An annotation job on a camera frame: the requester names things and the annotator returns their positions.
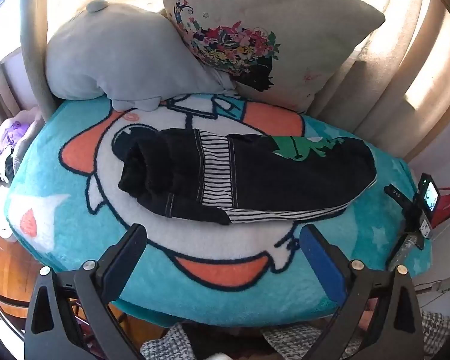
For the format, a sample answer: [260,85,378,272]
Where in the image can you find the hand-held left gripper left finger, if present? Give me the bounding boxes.
[24,223,148,360]

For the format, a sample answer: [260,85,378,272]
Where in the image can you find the pile of white purple clothes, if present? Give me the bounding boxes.
[0,107,46,184]

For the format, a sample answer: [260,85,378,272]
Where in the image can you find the cream floral print pillow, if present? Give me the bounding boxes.
[155,0,386,114]

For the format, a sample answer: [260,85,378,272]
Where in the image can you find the teal cartoon printed blanket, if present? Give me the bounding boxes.
[4,92,434,327]

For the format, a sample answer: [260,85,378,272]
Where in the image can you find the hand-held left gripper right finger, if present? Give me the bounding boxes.
[299,225,424,360]

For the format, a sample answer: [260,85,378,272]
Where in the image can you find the small camera on stand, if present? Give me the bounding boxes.
[384,172,441,271]

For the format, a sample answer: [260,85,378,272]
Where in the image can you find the person's houndstooth garment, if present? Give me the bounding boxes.
[140,309,450,360]

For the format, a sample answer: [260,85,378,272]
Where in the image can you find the black pants with striped lining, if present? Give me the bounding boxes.
[118,127,377,226]

